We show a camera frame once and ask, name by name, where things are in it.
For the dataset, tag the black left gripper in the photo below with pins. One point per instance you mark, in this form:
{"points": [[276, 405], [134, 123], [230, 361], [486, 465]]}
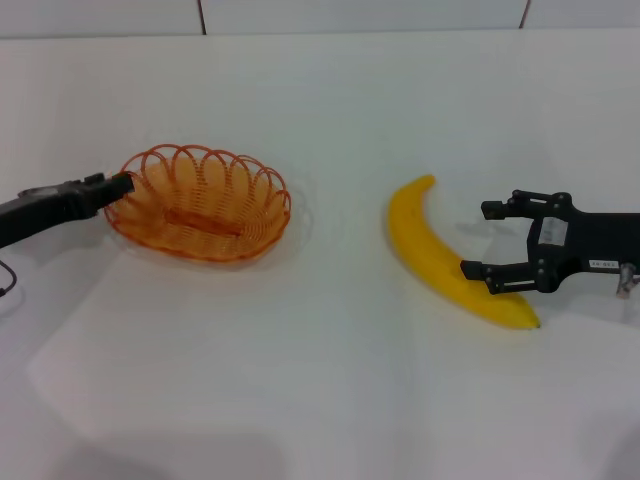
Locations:
{"points": [[40, 210]]}

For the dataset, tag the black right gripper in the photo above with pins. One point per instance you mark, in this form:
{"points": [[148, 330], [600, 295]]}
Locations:
{"points": [[595, 240]]}

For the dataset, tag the yellow banana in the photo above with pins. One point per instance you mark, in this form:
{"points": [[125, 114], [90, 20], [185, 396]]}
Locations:
{"points": [[430, 245]]}

